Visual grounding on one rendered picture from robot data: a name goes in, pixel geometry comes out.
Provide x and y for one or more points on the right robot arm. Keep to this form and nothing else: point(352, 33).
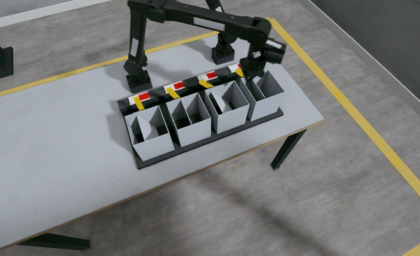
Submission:
point(252, 30)

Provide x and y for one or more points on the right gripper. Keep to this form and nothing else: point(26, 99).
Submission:
point(247, 68)

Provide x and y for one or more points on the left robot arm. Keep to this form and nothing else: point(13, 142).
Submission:
point(223, 47)

